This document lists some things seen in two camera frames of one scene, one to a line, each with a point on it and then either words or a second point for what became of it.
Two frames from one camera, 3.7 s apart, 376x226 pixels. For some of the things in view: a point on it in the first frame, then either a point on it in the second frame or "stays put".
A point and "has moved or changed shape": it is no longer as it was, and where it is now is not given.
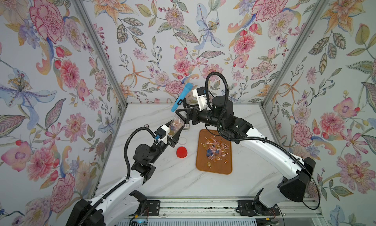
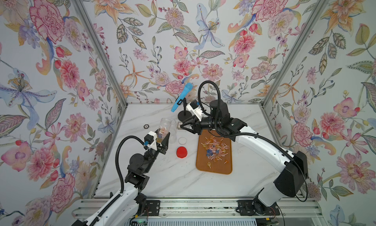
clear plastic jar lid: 182,140 stays put
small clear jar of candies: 176,125 has moved or changed shape
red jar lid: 181,152 stays put
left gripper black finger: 175,138 to 163,146
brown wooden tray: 214,152 stays put
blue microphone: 180,99 stays put
